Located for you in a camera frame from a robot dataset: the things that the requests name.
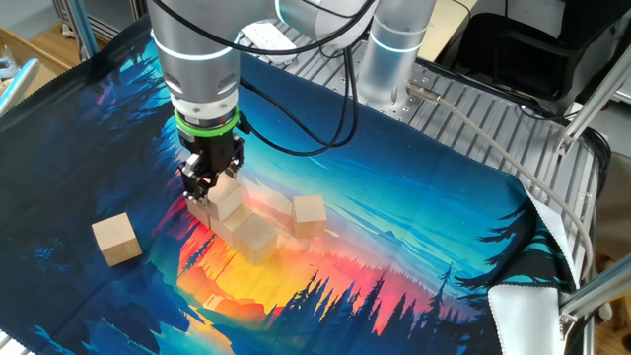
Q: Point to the beige desk top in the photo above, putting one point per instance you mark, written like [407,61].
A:
[446,24]

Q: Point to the white power strip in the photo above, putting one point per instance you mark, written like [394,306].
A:
[268,39]

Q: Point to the silver robot mounting plate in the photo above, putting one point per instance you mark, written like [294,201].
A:
[416,74]

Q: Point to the brown cardboard box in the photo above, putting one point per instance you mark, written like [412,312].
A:
[44,54]

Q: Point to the aluminium frame post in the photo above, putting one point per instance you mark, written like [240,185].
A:
[591,103]
[596,291]
[86,29]
[20,84]

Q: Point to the forest sunset printed cloth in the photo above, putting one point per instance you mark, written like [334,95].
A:
[394,197]

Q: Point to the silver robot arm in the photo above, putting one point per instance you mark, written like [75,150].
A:
[197,49]

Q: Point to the light wooden cube block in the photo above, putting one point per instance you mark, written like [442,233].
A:
[226,197]
[116,239]
[236,220]
[254,239]
[309,215]
[197,213]

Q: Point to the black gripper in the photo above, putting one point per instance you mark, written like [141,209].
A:
[212,148]

